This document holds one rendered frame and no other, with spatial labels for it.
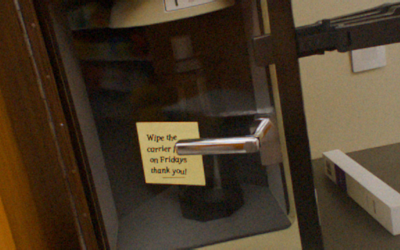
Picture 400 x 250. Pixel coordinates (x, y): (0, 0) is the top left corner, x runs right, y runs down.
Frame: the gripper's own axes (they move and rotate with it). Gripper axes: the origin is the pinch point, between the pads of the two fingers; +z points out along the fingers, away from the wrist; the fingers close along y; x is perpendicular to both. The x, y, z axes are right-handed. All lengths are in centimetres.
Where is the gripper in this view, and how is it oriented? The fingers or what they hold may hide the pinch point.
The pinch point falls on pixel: (287, 44)
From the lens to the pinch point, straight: 56.9
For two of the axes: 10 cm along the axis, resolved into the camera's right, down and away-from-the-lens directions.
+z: -9.8, 2.0, -0.4
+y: 1.0, 2.6, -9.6
